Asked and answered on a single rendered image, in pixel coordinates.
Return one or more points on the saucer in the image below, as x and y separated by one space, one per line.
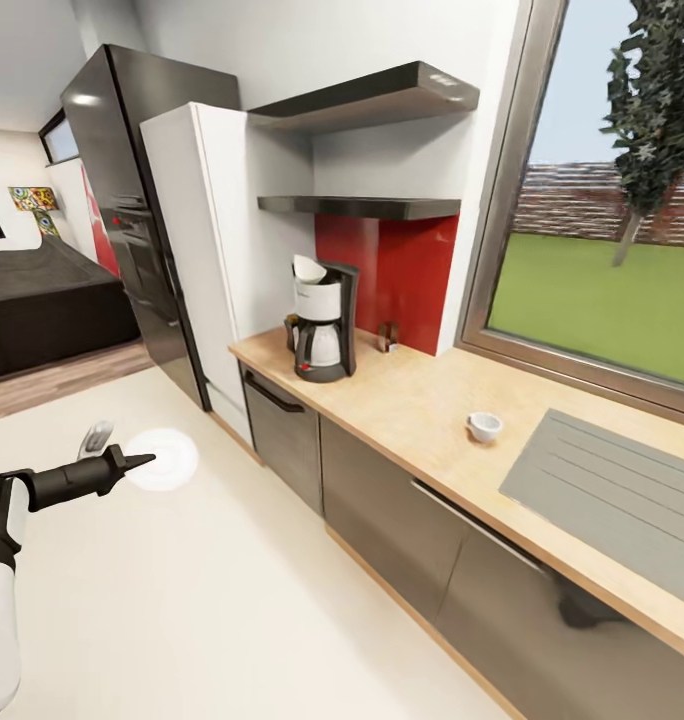
176 463

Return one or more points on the shelf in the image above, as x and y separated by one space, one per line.
402 209
412 91

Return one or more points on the paper coffee filter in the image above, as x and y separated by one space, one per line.
308 271

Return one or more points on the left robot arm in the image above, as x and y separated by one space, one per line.
21 491

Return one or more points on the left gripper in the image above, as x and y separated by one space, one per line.
99 475

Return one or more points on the fridge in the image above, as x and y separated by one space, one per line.
234 261

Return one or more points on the coffee cup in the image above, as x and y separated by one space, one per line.
485 427

